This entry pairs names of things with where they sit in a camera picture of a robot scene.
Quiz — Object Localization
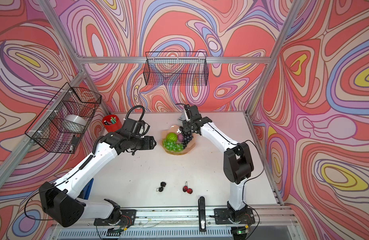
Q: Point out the green bumpy round fruit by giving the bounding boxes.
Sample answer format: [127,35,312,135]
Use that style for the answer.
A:
[166,132,178,142]

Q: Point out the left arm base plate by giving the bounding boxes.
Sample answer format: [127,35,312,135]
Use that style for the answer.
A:
[94,209,137,227]

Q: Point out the grey calculator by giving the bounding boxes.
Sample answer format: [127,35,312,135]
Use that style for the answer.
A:
[177,113,186,122]

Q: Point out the black wire basket left wall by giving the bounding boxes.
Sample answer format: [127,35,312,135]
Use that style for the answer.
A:
[25,83,101,154]

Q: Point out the blue stapler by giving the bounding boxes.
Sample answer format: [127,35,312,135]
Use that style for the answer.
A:
[78,179,94,200]

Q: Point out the red pen cup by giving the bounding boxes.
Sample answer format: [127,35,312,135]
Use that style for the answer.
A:
[102,115,122,133]

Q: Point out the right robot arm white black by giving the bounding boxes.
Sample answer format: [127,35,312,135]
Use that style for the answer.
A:
[179,103,255,224]

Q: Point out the black wire basket wall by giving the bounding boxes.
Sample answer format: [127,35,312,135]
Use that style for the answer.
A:
[25,83,101,154]
[143,51,209,87]

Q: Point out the pink scalloped fruit bowl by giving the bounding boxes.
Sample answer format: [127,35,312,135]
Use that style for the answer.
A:
[160,125,196,155]

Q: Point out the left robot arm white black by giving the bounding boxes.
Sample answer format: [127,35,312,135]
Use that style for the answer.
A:
[38,105,156,228]

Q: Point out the purple round fruit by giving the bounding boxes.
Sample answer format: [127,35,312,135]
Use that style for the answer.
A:
[177,133,184,142]

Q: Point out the black cherry pair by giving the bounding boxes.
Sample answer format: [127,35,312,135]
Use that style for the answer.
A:
[156,182,166,192]

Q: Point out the red cherry pair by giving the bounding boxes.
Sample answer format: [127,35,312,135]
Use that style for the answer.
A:
[182,182,193,194]

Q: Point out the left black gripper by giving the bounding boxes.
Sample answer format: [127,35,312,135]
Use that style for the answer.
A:
[129,135,158,150]

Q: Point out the black wire basket back wall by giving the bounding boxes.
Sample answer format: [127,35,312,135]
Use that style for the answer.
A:
[143,51,209,87]

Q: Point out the black stapler front edge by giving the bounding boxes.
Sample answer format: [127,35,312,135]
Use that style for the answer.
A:
[198,196,206,233]

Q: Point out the white roll in basket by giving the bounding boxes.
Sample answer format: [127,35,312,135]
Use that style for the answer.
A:
[62,115,87,134]

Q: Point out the green grape bunch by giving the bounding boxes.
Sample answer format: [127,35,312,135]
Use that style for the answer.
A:
[162,139,184,153]

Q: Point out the dark purple grape bunch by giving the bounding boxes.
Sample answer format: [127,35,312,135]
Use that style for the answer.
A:
[178,127,193,149]

